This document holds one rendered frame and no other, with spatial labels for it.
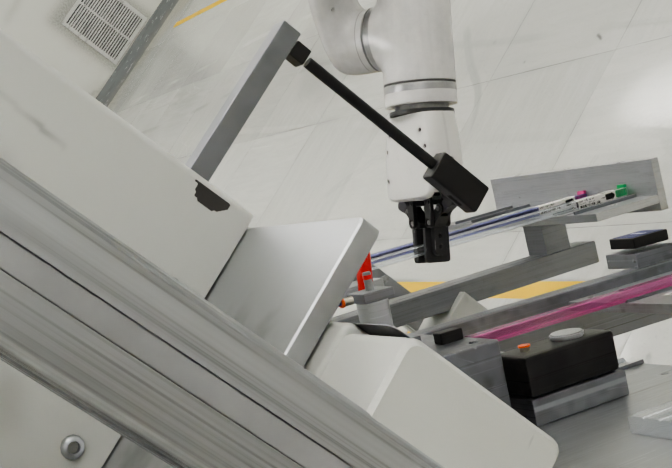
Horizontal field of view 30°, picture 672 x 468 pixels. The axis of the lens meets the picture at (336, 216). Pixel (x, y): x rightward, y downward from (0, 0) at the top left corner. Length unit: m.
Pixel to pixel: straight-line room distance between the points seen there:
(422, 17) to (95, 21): 7.64
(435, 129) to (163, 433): 1.09
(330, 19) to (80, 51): 7.51
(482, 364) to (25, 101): 0.43
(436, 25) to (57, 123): 0.98
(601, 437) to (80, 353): 0.50
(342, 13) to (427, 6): 0.11
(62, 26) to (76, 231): 8.61
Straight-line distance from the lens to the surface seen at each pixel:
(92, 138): 0.49
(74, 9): 8.97
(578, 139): 3.36
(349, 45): 1.47
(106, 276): 0.33
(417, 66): 1.42
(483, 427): 0.39
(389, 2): 1.44
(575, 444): 0.78
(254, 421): 0.35
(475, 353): 0.82
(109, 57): 8.98
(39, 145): 0.48
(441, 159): 0.88
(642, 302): 1.24
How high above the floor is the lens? 1.55
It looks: 21 degrees down
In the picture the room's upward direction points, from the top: 53 degrees counter-clockwise
